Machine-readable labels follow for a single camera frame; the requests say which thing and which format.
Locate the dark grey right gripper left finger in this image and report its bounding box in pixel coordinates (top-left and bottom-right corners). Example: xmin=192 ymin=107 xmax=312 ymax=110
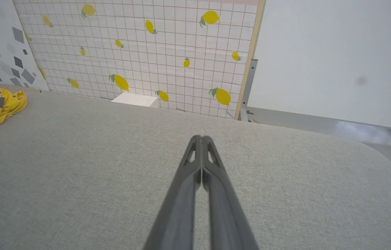
xmin=143 ymin=135 xmax=203 ymax=250

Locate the lemon print grid panel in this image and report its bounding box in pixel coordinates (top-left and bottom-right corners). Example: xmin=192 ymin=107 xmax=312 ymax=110
xmin=12 ymin=0 xmax=260 ymax=119

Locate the grey metal frame post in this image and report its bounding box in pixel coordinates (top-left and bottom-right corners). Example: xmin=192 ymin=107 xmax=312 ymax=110
xmin=238 ymin=59 xmax=258 ymax=122

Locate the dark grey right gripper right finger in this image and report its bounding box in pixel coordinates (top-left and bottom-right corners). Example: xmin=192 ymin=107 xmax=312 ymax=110
xmin=201 ymin=135 xmax=260 ymax=250

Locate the white rectangular box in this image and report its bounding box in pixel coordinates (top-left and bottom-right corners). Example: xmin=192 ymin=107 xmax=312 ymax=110
xmin=111 ymin=92 xmax=159 ymax=108

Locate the grey terrazzo pattern panel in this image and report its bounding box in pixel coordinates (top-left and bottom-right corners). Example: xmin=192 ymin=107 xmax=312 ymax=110
xmin=0 ymin=0 xmax=50 ymax=92

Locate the wooden panel edge strip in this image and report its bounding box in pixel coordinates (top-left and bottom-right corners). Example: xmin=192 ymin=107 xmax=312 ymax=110
xmin=233 ymin=0 xmax=266 ymax=120

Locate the plain white board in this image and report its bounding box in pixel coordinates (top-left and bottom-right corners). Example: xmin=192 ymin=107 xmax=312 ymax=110
xmin=247 ymin=0 xmax=391 ymax=132

